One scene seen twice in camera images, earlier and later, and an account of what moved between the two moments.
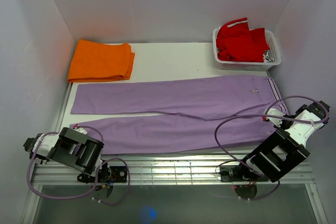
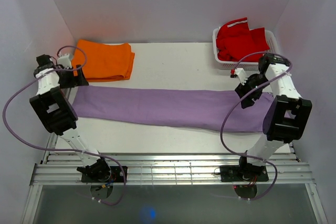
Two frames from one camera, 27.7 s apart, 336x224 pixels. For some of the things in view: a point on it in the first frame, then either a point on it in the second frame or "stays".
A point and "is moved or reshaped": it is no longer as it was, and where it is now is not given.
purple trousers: x=190 y=116 is moved or reshaped
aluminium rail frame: x=163 y=170 stays
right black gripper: x=282 y=125 to x=247 y=102
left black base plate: x=109 y=174 stays
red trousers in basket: x=235 y=42 stays
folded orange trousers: x=92 y=61 stays
